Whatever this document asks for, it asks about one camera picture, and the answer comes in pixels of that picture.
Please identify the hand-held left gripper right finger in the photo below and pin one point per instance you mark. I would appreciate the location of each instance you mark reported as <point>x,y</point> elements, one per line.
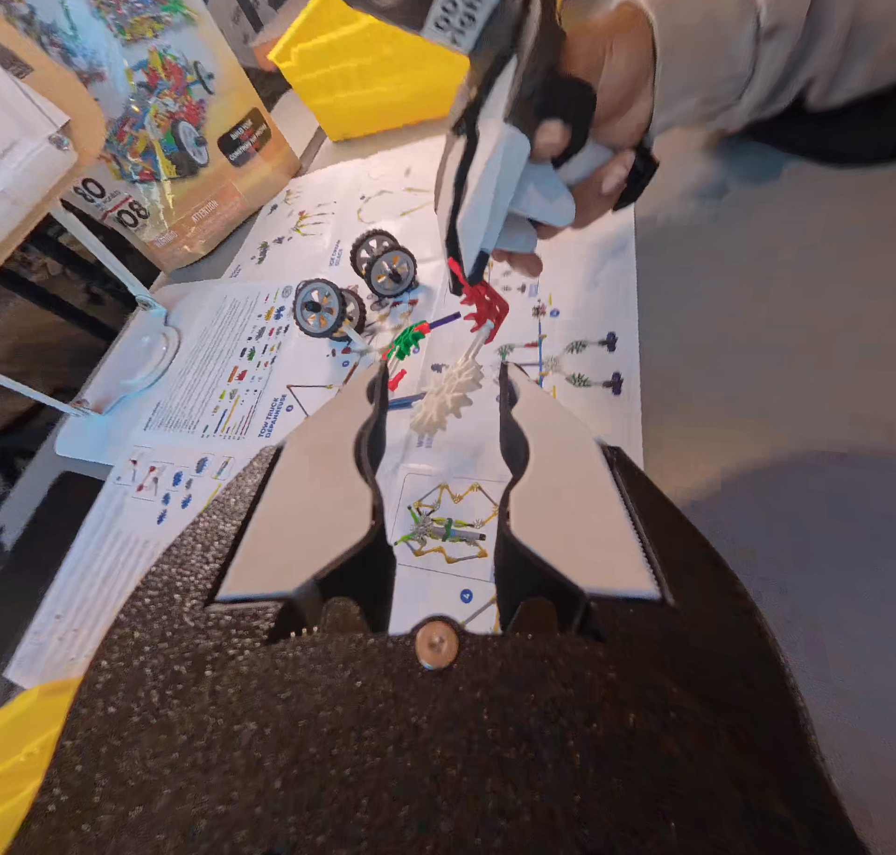
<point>574,519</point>

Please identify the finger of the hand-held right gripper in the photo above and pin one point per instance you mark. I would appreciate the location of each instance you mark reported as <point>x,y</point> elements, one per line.
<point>483,106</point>
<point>497,183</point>

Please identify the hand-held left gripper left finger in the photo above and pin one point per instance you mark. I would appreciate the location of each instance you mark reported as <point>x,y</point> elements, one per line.
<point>308,512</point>

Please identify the red connector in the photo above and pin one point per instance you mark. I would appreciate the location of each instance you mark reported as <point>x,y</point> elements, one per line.
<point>484,305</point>

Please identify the purple connector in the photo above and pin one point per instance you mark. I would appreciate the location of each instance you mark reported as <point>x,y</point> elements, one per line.
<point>442,322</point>

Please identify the red rod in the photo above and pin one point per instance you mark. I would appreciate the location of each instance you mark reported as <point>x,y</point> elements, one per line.
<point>397,379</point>

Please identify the white rod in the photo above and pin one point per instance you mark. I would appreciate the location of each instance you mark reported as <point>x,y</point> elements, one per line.
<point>479,347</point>

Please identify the white snowflake connector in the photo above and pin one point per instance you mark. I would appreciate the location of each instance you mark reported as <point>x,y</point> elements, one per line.
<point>448,391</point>

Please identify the green connector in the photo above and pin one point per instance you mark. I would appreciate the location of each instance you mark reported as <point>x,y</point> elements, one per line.
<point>404,340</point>

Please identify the person's right forearm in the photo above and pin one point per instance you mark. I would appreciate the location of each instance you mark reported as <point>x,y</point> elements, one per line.
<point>770,36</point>

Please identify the person's right hand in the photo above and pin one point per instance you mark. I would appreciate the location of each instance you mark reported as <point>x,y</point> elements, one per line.
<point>623,71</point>

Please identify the stack of yellow plastic bins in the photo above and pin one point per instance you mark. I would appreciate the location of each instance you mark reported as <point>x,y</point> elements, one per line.
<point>364,78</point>

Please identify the toy wheel pair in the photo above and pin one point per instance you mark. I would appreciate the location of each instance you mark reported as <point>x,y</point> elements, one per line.
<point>388,270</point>
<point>318,309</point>

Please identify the white printed instruction sheet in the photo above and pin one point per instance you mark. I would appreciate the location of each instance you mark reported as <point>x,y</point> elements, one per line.
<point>210,393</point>

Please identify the white metal stand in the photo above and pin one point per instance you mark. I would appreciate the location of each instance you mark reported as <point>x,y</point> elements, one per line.
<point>140,358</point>

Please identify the construction toy kit box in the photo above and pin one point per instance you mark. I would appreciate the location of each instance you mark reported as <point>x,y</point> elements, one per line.
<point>231,190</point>

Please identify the black flat panel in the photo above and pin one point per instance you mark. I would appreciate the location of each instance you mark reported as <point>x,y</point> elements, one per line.
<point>42,533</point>

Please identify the dark cloth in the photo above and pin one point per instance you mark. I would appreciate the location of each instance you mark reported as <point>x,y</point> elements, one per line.
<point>826,134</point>

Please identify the yellow plastic parts bin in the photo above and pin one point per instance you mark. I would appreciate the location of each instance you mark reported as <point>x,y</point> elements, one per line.
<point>31,743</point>

